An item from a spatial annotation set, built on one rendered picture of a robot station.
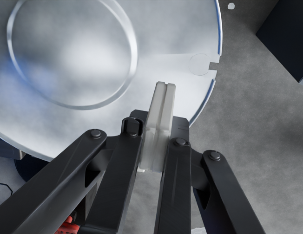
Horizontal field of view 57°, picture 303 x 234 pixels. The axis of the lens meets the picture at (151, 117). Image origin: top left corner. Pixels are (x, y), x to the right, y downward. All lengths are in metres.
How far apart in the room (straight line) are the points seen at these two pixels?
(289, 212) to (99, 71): 1.42
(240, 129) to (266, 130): 0.11
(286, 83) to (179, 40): 0.94
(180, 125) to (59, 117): 0.19
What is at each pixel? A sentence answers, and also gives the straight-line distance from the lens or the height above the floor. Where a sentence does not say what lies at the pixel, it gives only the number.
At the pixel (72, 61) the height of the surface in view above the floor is 0.79.
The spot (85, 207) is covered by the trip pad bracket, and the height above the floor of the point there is 0.70.
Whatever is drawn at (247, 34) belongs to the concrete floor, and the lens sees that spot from 1.10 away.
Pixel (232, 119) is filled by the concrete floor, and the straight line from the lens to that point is 1.22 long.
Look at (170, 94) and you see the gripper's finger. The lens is 0.20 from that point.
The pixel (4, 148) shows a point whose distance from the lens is 0.52.
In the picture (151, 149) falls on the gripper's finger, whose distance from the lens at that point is 0.16.
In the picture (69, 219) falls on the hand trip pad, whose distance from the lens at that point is 0.55.
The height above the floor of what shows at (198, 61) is 0.78.
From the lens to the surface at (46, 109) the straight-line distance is 0.34.
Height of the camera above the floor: 1.05
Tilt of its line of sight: 60 degrees down
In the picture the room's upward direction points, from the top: 167 degrees counter-clockwise
